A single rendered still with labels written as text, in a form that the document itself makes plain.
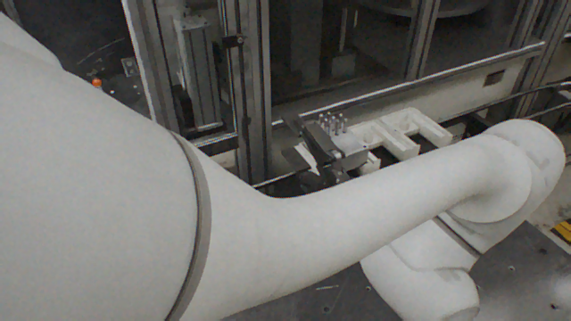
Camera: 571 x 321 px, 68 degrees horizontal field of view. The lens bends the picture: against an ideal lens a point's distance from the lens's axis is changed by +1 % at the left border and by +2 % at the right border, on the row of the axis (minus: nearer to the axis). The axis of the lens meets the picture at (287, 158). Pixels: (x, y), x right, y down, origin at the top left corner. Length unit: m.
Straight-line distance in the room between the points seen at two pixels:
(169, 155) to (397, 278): 0.44
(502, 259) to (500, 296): 0.10
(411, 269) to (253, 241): 0.37
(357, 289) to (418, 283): 0.45
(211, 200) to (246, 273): 0.05
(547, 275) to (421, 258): 0.63
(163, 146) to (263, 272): 0.09
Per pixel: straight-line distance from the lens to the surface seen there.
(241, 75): 0.93
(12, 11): 1.01
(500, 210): 0.52
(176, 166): 0.16
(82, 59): 1.30
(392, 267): 0.56
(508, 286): 1.09
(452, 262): 0.56
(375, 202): 0.32
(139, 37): 0.82
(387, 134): 1.06
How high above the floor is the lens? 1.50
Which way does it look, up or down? 40 degrees down
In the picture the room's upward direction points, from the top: straight up
